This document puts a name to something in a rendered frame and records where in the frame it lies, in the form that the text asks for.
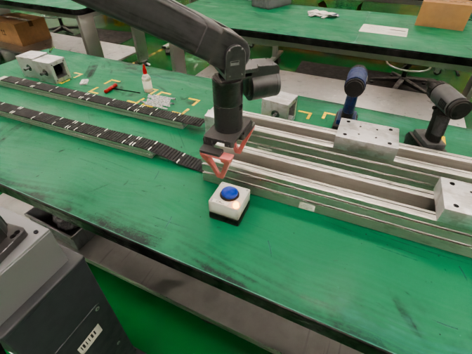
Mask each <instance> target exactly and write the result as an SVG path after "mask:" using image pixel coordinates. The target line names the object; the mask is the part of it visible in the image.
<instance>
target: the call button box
mask: <svg viewBox="0 0 472 354"><path fill-rule="evenodd" d="M227 186H233V187H235V188H237V191H238V193H237V196H236V198H234V199H226V198H224V197H223V196H222V194H221V190H222V189H223V188H224V187H227ZM249 200H250V189H247V188H243V187H240V186H237V185H233V184H229V183H225V182H221V184H220V185H219V186H218V188H217V189H216V191H215V193H214V194H213V195H212V196H211V198H210V200H209V217H210V218H214V219H216V220H219V221H223V222H225V223H229V224H231V225H235V226H239V224H240V222H241V220H242V219H243V217H244V215H245V213H246V212H247V209H248V208H249V203H250V201H249ZM234 202H238V203H239V205H240V206H239V208H238V209H235V208H233V203H234Z"/></svg>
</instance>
